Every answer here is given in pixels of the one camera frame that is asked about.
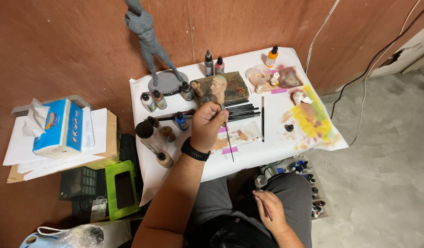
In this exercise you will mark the person's right fingers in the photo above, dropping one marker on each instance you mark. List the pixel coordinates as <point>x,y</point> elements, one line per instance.
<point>261,201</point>

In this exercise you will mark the green plastic case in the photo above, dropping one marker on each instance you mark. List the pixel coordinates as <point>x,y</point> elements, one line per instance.
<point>122,189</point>

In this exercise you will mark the stack of papers and envelopes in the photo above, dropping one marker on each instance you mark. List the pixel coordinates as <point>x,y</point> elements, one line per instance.
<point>98,137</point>

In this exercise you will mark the small black bottle cap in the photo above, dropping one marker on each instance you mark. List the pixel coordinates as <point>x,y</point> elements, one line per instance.
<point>289,128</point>

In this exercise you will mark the red paint bottle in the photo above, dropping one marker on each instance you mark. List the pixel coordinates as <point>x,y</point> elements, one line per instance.
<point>219,67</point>

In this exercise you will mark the row of black brushes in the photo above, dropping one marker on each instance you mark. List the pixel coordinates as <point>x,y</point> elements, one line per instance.
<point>244,111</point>

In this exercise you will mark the person's left hand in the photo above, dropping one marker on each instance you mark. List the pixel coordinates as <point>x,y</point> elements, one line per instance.
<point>205,127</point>

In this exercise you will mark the dark grey paint bottle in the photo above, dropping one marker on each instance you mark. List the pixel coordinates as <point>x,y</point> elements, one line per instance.
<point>208,65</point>

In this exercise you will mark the blue tissue box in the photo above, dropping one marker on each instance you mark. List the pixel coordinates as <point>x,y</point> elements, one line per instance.
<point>58,129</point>

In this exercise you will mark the crumpled white tissue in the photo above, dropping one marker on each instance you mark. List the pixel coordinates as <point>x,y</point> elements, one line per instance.
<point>299,97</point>

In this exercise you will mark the grey figure statue on base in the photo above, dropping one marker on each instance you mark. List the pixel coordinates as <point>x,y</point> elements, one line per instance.
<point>148,38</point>

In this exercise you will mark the white paint bottle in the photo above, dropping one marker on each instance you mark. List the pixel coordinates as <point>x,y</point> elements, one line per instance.
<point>149,103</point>

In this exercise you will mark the small painted miniature head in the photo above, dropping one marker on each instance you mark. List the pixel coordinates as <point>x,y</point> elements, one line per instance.
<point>197,88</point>

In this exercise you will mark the crumpled stained tissue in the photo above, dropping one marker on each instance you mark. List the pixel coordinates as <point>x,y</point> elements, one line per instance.
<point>274,79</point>
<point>259,89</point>

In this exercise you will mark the black box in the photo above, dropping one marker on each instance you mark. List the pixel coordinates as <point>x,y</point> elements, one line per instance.
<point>81,182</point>

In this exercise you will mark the person's right hand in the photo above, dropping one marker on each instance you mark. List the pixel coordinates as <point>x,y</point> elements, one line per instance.
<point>275,212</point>

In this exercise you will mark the clear plastic bag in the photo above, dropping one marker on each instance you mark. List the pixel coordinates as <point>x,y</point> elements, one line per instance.
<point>84,236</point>

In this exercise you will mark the single slim black brush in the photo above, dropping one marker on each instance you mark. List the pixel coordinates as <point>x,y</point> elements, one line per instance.
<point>263,119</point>

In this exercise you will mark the clear plastic cup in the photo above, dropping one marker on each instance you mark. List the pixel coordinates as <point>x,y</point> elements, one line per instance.
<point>260,74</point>

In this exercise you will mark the person's grey shorts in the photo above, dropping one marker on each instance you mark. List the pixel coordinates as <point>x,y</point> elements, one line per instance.
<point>294,186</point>

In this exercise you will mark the blue paint bottle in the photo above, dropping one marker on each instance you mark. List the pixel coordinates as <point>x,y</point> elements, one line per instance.
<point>181,121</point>

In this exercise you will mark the thin paint brush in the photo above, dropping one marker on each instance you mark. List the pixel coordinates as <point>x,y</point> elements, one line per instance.
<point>268,212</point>

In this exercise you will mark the white paper table cover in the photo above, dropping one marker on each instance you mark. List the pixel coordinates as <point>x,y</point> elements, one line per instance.
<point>277,144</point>

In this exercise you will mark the clear plastic mixing sheet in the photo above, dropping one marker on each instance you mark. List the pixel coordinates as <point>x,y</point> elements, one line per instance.
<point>244,134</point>

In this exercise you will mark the white label tag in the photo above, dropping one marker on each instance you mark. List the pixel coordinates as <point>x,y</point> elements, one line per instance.
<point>99,208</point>

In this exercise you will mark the orange paint bottle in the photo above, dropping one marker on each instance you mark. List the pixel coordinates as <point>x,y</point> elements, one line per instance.
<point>271,58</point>

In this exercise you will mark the dark brown paint bottle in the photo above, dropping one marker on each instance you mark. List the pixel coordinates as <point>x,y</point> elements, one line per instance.
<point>153,122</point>

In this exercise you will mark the large clear black-capped bottle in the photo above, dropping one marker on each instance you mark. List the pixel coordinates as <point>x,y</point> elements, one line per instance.
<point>151,137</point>

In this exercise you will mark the light tan paint bottle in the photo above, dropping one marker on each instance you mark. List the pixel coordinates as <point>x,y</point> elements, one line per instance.
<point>164,160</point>

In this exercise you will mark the tray of paint bottles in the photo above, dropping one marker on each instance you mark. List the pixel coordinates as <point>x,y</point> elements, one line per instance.
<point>315,193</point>

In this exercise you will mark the light blue plastic item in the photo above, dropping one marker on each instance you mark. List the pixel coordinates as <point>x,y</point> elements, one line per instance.
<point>32,241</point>

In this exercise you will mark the black smartwatch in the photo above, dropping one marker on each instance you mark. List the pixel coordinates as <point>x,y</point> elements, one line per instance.
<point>194,151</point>

